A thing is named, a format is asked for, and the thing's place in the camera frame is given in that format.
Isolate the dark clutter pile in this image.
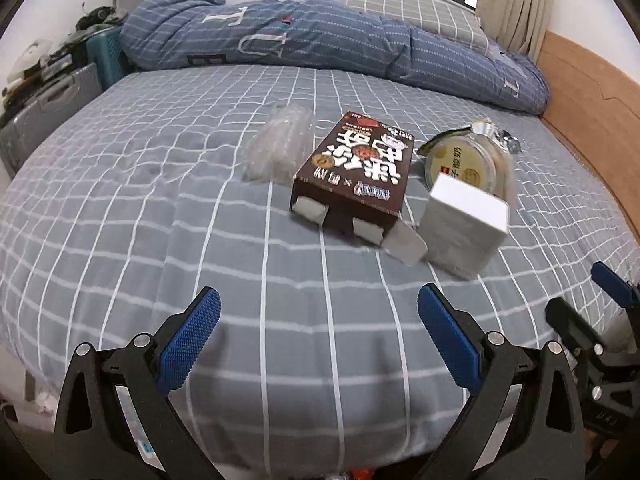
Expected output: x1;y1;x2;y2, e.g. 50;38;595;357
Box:
75;5;126;41

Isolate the teal suitcase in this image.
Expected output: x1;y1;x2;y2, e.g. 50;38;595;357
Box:
85;27;132;92

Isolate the yellow yogurt tub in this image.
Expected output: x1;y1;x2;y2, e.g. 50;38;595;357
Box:
417;127;516;201

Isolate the clear bubble wrap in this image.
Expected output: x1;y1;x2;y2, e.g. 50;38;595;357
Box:
241;102;315;184

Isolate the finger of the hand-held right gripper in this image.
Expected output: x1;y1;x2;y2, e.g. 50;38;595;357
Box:
590;261;640;307
544;297;621;376

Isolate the brown snack box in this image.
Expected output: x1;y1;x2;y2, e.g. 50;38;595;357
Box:
290;111;430;267

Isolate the grey checked pillow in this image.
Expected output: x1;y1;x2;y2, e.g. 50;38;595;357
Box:
342;0;493;56

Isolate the beige curtain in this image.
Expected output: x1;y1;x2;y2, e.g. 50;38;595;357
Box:
475;0;558;58

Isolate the small white box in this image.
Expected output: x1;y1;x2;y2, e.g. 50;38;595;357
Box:
416;172;511;282

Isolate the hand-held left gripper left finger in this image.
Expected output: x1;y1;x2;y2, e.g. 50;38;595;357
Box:
52;285;223;480

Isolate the wooden headboard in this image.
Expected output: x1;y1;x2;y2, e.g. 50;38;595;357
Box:
537;30;640;241

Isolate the blue striped quilt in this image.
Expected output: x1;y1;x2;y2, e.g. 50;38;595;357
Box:
120;0;551;116

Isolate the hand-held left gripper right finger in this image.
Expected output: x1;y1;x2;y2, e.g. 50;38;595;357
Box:
417;282;586;480

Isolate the grey suitcase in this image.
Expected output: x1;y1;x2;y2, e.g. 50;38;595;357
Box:
0;62;103;181

